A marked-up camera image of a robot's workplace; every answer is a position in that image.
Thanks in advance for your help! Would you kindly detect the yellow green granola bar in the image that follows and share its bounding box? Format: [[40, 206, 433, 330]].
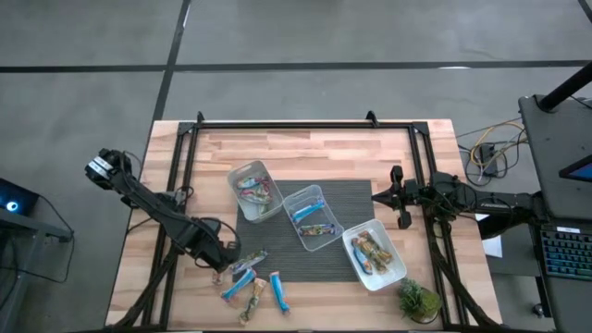
[[238, 277, 268, 327]]

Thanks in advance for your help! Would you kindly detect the black cable bundle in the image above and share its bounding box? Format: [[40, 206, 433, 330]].
[[455, 117, 531, 189]]

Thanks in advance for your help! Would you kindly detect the backlit black keyboard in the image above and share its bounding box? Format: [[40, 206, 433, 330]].
[[538, 226, 592, 282]]

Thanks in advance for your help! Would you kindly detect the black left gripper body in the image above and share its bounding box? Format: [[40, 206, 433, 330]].
[[189, 216, 242, 275]]

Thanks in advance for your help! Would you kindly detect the grey woven mat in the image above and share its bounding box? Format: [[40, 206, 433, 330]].
[[233, 179, 376, 284]]

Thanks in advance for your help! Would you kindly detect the frosted white plastic bin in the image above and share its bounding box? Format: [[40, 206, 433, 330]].
[[226, 159, 285, 225]]

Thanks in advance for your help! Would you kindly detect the black stand pole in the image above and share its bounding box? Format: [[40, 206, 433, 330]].
[[538, 62, 592, 114]]

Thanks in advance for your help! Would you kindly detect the silver red granola bar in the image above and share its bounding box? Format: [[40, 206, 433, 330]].
[[239, 189, 273, 205]]

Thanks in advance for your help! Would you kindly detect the white paper sheet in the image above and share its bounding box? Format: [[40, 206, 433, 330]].
[[472, 212, 504, 259]]

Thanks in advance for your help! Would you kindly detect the bright blue granola bar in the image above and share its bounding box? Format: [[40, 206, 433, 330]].
[[220, 267, 258, 302], [290, 197, 327, 226]]

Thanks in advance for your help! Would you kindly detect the black computer blue light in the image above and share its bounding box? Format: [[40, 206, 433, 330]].
[[0, 177, 59, 230]]

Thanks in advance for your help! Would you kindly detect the yellow cable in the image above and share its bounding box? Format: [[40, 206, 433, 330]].
[[469, 119, 528, 175]]

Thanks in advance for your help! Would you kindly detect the clear plastic bin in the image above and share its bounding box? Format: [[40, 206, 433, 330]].
[[282, 184, 346, 253]]

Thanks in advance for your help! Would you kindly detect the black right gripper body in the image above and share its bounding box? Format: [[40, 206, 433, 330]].
[[390, 165, 432, 231]]

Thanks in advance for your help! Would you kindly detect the small potted green plant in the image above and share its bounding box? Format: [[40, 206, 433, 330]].
[[398, 277, 444, 325]]

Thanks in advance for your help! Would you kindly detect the black power adapter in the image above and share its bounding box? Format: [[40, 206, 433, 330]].
[[478, 142, 500, 177]]

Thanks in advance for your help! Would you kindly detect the black aluminium frame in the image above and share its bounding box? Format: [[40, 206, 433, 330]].
[[105, 109, 506, 333]]

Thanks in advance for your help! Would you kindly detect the grey metal cart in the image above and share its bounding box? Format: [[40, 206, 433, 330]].
[[0, 216, 75, 333]]

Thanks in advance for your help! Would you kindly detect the dark grey desk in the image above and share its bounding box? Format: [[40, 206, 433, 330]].
[[517, 94, 592, 333]]

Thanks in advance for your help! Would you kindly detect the black stand beam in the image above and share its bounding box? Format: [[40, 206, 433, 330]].
[[478, 215, 547, 241]]

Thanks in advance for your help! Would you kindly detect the blue screen tablet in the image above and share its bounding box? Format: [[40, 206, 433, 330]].
[[558, 154, 592, 184]]

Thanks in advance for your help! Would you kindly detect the dark blue granola bar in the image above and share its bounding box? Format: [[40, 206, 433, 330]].
[[229, 248, 269, 275]]

